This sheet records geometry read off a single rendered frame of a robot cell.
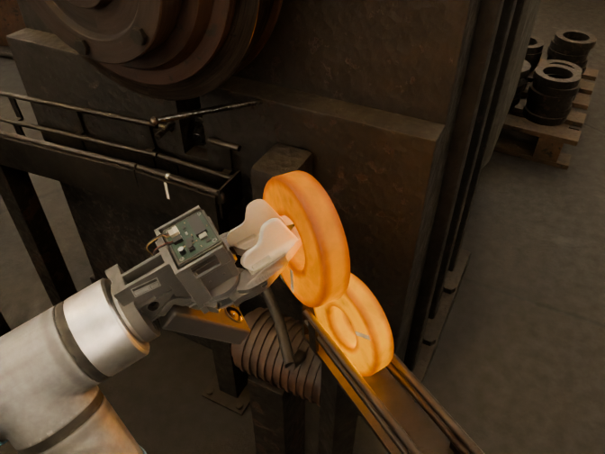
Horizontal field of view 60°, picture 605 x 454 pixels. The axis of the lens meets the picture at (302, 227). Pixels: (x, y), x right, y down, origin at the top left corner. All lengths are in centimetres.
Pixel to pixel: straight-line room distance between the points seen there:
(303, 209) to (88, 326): 23
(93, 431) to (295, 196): 30
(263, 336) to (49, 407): 50
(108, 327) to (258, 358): 50
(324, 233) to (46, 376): 29
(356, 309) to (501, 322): 112
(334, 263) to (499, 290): 138
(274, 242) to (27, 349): 25
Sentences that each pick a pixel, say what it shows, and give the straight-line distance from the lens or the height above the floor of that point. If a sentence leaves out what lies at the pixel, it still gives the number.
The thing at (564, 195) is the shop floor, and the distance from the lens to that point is 240.
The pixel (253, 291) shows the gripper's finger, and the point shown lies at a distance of 54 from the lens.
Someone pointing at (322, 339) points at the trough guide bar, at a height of 68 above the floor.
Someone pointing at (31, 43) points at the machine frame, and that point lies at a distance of 132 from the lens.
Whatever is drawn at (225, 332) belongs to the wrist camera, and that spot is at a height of 83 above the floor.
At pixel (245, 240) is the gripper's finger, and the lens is 58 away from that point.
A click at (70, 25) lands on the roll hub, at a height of 102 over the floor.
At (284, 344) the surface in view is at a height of 56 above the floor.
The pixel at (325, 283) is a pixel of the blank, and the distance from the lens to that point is 54.
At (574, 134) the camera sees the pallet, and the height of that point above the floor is 14.
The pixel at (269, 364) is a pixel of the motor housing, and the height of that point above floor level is 50.
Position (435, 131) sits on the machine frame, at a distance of 88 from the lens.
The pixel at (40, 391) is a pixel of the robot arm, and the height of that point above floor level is 88.
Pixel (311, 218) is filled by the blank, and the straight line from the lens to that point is 52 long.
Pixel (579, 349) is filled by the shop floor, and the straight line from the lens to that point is 181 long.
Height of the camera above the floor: 131
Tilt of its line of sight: 41 degrees down
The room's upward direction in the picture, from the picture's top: straight up
